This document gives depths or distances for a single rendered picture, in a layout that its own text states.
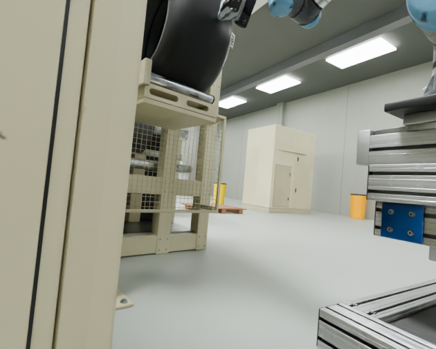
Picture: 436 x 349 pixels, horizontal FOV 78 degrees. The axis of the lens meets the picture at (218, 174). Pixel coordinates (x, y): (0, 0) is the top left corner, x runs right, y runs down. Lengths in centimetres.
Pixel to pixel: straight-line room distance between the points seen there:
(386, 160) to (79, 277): 68
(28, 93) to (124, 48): 9
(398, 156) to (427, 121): 9
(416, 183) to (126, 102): 63
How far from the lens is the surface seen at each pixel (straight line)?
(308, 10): 110
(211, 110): 127
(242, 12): 114
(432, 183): 72
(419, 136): 75
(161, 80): 118
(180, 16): 120
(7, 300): 27
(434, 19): 68
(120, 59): 29
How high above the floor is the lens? 50
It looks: 2 degrees up
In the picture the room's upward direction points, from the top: 5 degrees clockwise
